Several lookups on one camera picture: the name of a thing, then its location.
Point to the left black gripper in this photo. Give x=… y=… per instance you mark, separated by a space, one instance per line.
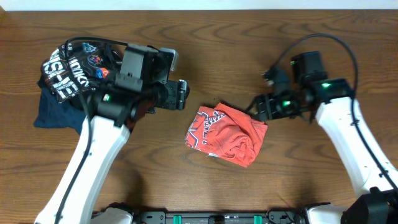
x=180 y=92

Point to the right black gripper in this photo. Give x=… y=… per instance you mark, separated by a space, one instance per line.
x=262 y=101

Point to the orange red t-shirt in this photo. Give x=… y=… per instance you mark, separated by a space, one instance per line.
x=226 y=133

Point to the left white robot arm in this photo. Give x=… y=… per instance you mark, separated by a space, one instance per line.
x=112 y=113

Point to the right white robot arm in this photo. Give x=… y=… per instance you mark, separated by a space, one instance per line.
x=333 y=105

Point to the black printed folded shirt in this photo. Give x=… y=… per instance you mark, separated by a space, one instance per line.
x=79 y=66

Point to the navy blue folded shirt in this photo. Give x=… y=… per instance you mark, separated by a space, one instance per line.
x=52 y=114

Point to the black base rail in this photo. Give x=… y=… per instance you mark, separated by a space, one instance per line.
x=217 y=217

